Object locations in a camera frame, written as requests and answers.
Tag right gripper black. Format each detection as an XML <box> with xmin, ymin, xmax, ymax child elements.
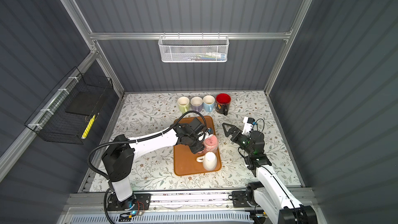
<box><xmin>224</xmin><ymin>123</ymin><xmax>254</xmax><ymax>157</ymax></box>

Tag pink ghost mug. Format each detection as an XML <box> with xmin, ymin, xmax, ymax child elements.
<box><xmin>199</xmin><ymin>134</ymin><xmax>219</xmax><ymax>154</ymax></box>

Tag orange plastic tray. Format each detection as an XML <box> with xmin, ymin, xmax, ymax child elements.
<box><xmin>173</xmin><ymin>115</ymin><xmax>222</xmax><ymax>176</ymax></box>

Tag white cream mug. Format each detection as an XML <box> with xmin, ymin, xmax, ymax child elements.
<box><xmin>196</xmin><ymin>151</ymin><xmax>218</xmax><ymax>171</ymax></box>

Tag black skull pattern mug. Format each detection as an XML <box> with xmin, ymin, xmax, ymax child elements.
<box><xmin>216</xmin><ymin>93</ymin><xmax>231</xmax><ymax>116</ymax></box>

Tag purple mug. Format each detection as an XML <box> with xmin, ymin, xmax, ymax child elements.
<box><xmin>190</xmin><ymin>96</ymin><xmax>203</xmax><ymax>112</ymax></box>

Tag light green mug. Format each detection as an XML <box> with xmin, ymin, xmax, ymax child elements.
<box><xmin>177</xmin><ymin>96</ymin><xmax>190</xmax><ymax>114</ymax></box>

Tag light blue mug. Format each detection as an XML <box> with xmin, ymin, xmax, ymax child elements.
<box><xmin>203</xmin><ymin>95</ymin><xmax>216</xmax><ymax>113</ymax></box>

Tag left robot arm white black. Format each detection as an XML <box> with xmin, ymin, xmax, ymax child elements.
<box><xmin>102</xmin><ymin>118</ymin><xmax>214</xmax><ymax>203</ymax></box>

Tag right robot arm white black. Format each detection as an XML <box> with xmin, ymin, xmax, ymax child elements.
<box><xmin>222</xmin><ymin>123</ymin><xmax>318</xmax><ymax>224</ymax></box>

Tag floral table mat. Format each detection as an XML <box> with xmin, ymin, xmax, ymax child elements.
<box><xmin>90</xmin><ymin>91</ymin><xmax>302</xmax><ymax>192</ymax></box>

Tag pens in white basket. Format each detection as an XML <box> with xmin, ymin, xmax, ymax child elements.
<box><xmin>185</xmin><ymin>52</ymin><xmax>227</xmax><ymax>61</ymax></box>

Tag yellow marker pen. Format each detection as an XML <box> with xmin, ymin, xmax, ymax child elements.
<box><xmin>81</xmin><ymin>115</ymin><xmax>96</xmax><ymax>140</ymax></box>

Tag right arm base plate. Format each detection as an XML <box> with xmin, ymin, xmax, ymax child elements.
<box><xmin>228</xmin><ymin>190</ymin><xmax>257</xmax><ymax>208</ymax></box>

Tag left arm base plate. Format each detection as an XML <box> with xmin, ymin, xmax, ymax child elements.
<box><xmin>106</xmin><ymin>193</ymin><xmax>151</xmax><ymax>211</ymax></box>

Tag white perforated cable duct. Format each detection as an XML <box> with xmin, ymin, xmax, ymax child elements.
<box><xmin>70</xmin><ymin>211</ymin><xmax>259</xmax><ymax>224</ymax></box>

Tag black corrugated cable hose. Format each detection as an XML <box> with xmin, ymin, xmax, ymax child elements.
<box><xmin>86</xmin><ymin>110</ymin><xmax>208</xmax><ymax>224</ymax></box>

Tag white wire mesh basket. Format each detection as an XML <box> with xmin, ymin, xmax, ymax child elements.
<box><xmin>158</xmin><ymin>34</ymin><xmax>230</xmax><ymax>63</ymax></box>

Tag black wire basket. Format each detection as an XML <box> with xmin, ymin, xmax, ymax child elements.
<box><xmin>25</xmin><ymin>69</ymin><xmax>114</xmax><ymax>145</ymax></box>

